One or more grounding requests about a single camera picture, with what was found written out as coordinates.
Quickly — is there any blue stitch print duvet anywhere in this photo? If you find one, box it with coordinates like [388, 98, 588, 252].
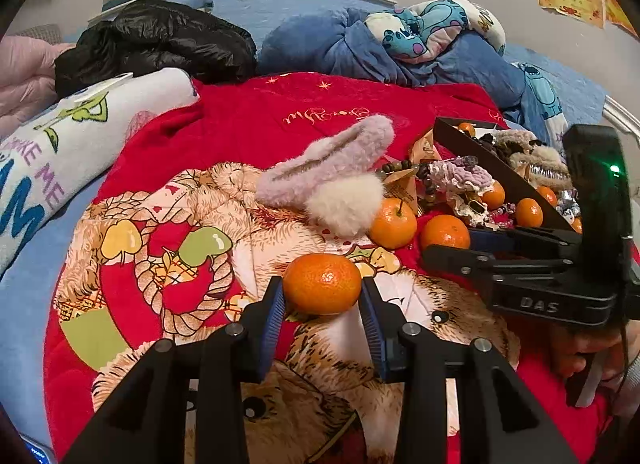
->
[258, 0, 567, 148]

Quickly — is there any orange mandarin by box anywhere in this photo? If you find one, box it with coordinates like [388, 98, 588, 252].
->
[480, 180, 506, 211]

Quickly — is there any white grinch print pillow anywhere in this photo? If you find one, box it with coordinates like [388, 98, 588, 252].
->
[0, 68, 198, 270]

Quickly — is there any lilac knitted scrunchie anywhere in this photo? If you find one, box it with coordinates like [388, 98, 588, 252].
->
[428, 155, 494, 193]

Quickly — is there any red teddy print blanket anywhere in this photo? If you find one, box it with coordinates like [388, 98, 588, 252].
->
[44, 73, 608, 462]

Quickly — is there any person right hand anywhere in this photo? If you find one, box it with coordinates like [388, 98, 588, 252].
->
[549, 320, 640, 410]

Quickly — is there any pink quilted blanket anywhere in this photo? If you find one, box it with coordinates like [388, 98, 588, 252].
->
[0, 35, 74, 139]

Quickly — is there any wooden bead bracelet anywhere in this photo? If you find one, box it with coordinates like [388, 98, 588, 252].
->
[380, 157, 442, 208]

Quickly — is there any white phone on pillow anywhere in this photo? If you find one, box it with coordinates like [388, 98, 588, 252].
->
[72, 72, 134, 104]

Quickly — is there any orange mandarin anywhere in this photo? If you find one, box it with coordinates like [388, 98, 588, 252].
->
[282, 253, 361, 316]
[480, 180, 506, 211]
[420, 214, 471, 250]
[515, 198, 544, 228]

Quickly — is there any black shallow box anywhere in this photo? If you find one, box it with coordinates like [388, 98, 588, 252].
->
[434, 117, 582, 233]

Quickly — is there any small mandarin in box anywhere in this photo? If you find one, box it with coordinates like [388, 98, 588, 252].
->
[458, 122, 476, 138]

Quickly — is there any lilac fluffy slipper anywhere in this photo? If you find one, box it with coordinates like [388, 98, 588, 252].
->
[256, 114, 395, 238]

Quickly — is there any gold pyramid snack packet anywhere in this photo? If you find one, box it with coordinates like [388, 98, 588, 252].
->
[409, 129, 442, 165]

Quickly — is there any black puffer jacket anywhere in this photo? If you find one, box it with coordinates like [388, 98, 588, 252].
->
[54, 0, 257, 97]

